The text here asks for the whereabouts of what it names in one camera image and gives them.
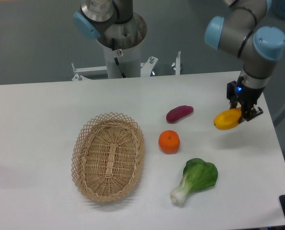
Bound green bok choy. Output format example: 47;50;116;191
170;158;218;206

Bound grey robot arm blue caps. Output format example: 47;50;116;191
73;0;285;130

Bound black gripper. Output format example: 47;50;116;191
226;76;265;124

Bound yellow mango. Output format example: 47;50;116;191
214;107;241;130

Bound black cable on pedestal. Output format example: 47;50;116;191
110;38;127;79

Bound white metal base frame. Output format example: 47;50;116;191
71;51;182;81

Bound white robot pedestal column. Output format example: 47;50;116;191
102;45;141;79

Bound orange tangerine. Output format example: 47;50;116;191
158;130;180;154

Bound woven wicker basket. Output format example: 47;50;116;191
71;112;144;202

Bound purple sweet potato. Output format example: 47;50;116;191
166;105;194;123

